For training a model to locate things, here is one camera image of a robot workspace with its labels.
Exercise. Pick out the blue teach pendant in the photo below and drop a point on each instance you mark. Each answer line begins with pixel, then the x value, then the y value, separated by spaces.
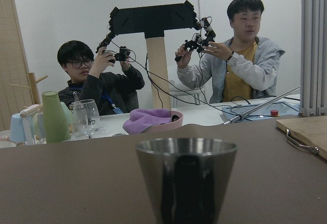
pixel 276 109

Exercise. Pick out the light blue cup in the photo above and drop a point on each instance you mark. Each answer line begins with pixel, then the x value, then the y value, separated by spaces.
pixel 17 133

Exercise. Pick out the black teleoperation frame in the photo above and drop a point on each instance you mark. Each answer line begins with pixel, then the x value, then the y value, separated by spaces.
pixel 154 20

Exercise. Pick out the person in dark jacket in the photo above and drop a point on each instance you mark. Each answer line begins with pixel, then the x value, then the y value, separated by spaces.
pixel 112 93

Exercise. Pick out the wine glass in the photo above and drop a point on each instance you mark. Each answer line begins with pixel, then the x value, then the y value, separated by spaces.
pixel 85 117

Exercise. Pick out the bamboo cutting board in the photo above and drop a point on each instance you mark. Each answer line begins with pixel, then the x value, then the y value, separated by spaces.
pixel 310 131

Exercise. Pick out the pink bowl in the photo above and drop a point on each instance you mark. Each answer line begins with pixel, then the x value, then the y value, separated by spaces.
pixel 163 124

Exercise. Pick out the aluminium frame post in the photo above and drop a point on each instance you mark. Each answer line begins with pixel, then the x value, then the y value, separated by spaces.
pixel 313 58

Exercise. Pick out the person in grey jacket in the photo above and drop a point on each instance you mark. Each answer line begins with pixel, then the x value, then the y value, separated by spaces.
pixel 243 67

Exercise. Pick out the purple cloth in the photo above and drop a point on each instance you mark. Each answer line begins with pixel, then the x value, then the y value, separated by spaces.
pixel 142 119

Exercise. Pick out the steel shaker cup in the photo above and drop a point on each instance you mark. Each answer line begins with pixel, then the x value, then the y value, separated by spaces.
pixel 186 178

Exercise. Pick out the green cup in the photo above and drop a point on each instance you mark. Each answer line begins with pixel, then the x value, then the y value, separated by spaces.
pixel 55 121

